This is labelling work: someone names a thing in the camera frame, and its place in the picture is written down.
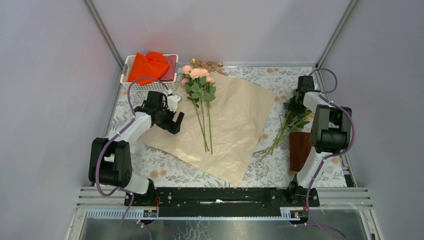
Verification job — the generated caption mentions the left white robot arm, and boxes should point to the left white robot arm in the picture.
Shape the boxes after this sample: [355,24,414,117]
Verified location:
[88,91,185,206]

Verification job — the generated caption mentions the beige orange wrapping paper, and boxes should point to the beige orange wrapping paper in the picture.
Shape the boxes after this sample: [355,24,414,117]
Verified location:
[138,72,277,187]

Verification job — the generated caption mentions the dark red cloth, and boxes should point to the dark red cloth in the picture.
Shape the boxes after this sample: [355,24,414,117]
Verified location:
[160,54,179,82]

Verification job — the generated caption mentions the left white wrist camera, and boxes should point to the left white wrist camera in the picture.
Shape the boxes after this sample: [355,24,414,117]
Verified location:
[165,93,182,113]

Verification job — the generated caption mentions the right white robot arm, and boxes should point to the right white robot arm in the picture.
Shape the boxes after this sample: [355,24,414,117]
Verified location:
[286,75,353,206]

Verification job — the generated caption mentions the orange cloth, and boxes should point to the orange cloth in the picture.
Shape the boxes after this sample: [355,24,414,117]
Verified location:
[128,51,170,83]

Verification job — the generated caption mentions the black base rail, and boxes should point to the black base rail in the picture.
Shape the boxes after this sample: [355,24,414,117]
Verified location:
[124,185,320,218]

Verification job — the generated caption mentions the pink fake flower bunch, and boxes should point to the pink fake flower bunch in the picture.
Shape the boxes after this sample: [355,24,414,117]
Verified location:
[253,89,313,160]

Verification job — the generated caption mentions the tan ribbon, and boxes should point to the tan ribbon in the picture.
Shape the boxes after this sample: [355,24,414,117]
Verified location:
[197,61,227,76]

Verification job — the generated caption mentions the floral table cloth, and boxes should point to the floral table cloth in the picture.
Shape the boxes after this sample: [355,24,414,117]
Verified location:
[130,66,313,188]

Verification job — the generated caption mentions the brown wooden block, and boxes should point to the brown wooden block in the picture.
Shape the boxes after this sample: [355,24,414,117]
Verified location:
[289,132,312,172]

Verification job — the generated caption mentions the white plastic basket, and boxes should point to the white plastic basket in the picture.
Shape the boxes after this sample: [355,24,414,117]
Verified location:
[119,54,180,92]

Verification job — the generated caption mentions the pink rose stems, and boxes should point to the pink rose stems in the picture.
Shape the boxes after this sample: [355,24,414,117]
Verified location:
[181,58,217,154]

